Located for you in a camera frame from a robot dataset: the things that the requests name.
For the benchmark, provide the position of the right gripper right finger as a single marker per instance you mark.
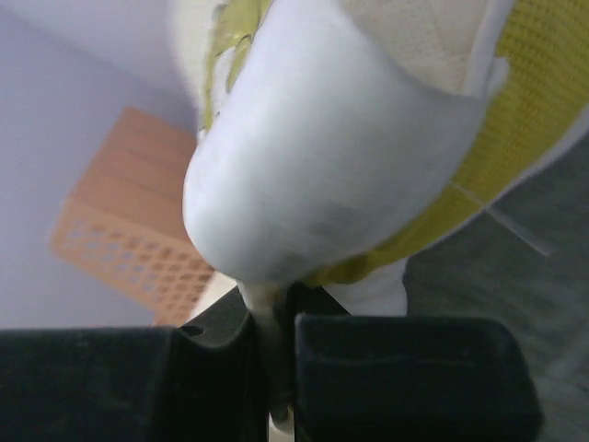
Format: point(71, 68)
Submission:
point(424, 378)

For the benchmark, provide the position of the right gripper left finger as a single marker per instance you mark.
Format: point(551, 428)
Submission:
point(197, 382)

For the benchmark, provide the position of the cream yellow pillow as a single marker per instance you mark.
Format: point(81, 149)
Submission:
point(339, 139)

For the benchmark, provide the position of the orange plastic file organizer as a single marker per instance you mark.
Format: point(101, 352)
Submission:
point(122, 222)

